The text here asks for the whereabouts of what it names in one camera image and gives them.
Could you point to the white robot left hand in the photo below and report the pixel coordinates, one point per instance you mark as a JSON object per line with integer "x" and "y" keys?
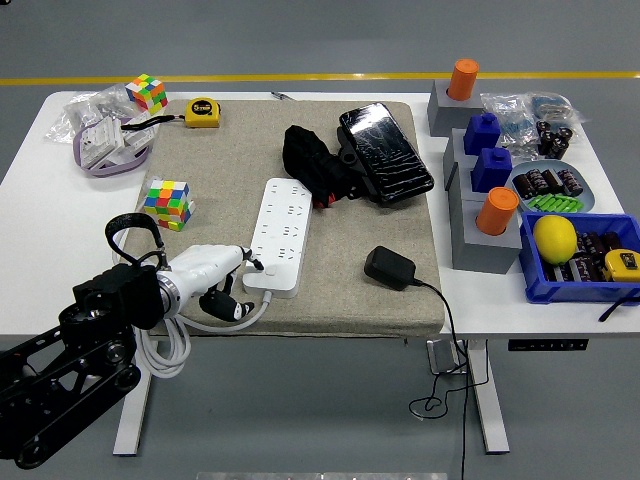
{"x": 205, "y": 267}

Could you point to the white power strip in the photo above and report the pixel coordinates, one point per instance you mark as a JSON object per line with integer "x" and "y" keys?
{"x": 282, "y": 235}

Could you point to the black power adapter plug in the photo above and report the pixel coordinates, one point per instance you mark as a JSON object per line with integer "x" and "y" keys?
{"x": 390, "y": 267}

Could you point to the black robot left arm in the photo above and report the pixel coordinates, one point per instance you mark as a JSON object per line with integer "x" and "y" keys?
{"x": 60, "y": 370}

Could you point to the large multicolour puzzle cube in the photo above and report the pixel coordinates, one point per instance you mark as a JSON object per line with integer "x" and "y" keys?
{"x": 167, "y": 200}

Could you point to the grey-brown fabric mat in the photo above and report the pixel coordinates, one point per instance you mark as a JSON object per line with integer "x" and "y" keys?
{"x": 240, "y": 150}

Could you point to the black folded cloth red tag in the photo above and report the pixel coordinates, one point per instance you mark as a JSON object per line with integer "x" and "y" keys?
{"x": 305, "y": 160}

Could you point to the purple tray with white boxes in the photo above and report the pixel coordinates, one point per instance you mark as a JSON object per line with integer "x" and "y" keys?
{"x": 102, "y": 142}

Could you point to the white table leg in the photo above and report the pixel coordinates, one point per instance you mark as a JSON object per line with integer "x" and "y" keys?
{"x": 132, "y": 425}
{"x": 487, "y": 400}

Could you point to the black phone stand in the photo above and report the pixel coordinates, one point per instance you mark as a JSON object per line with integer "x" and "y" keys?
{"x": 350, "y": 155}

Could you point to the small multicolour puzzle cube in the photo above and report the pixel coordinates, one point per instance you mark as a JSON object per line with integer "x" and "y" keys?
{"x": 146, "y": 92}

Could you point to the small silver pen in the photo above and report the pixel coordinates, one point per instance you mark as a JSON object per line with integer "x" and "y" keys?
{"x": 281, "y": 95}

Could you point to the clear bag of white parts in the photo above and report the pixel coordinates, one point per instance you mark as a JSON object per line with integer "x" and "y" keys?
{"x": 80, "y": 112}

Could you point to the black smartphone cracked screen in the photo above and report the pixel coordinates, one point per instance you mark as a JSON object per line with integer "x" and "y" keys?
{"x": 385, "y": 150}

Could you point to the large grey socket block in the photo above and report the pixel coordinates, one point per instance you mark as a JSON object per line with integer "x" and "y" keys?
{"x": 480, "y": 252}

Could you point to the small grey socket block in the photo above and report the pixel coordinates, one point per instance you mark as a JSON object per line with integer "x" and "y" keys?
{"x": 442, "y": 112}

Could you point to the orange cylinder peg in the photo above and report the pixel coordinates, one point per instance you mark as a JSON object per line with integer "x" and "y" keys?
{"x": 462, "y": 80}
{"x": 496, "y": 212}

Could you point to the blue square peg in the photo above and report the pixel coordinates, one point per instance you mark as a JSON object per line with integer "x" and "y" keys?
{"x": 481, "y": 135}
{"x": 492, "y": 170}

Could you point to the black cylindrical capacitor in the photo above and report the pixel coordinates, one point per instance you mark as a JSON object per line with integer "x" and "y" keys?
{"x": 610, "y": 241}
{"x": 552, "y": 181}
{"x": 524, "y": 185}
{"x": 557, "y": 274}
{"x": 586, "y": 244}
{"x": 546, "y": 145}
{"x": 537, "y": 180}
{"x": 566, "y": 136}
{"x": 585, "y": 269}
{"x": 571, "y": 182}
{"x": 543, "y": 129}
{"x": 559, "y": 149}

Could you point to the green battery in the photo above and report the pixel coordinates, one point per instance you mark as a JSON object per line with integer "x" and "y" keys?
{"x": 546, "y": 202}
{"x": 566, "y": 203}
{"x": 535, "y": 203}
{"x": 556, "y": 202}
{"x": 576, "y": 204}

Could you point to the clear bag of small parts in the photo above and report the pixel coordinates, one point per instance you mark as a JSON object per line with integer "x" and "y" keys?
{"x": 507, "y": 117}

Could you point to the yellow lemon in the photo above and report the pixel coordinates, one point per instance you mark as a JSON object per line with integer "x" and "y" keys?
{"x": 555, "y": 240}

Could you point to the black table control panel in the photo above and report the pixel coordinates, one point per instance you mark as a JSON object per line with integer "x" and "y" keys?
{"x": 547, "y": 345}

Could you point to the blue plastic bin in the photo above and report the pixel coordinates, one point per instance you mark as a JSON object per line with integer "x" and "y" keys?
{"x": 575, "y": 292}

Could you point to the clear bag of blue parts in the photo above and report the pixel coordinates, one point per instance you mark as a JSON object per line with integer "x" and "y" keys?
{"x": 555, "y": 107}

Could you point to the light blue oval plate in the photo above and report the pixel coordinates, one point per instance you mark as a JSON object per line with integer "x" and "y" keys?
{"x": 587, "y": 197}

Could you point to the yellow tape measure black face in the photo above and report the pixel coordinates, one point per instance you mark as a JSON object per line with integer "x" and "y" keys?
{"x": 622, "y": 265}

